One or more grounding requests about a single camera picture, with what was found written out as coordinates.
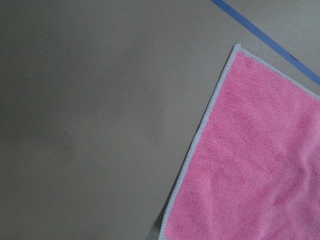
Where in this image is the pink and grey towel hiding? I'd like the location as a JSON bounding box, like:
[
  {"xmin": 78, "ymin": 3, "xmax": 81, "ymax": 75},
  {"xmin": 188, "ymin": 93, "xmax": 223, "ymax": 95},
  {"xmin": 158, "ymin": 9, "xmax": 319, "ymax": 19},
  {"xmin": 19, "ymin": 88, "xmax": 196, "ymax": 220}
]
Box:
[{"xmin": 159, "ymin": 44, "xmax": 320, "ymax": 240}]

